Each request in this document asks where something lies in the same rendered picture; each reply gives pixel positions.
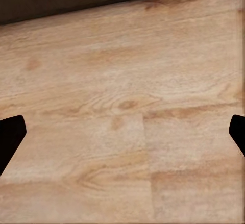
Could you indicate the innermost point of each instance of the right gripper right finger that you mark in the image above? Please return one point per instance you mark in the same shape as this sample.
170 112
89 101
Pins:
237 131

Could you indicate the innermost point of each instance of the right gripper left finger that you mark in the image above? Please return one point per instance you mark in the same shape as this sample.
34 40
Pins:
12 132

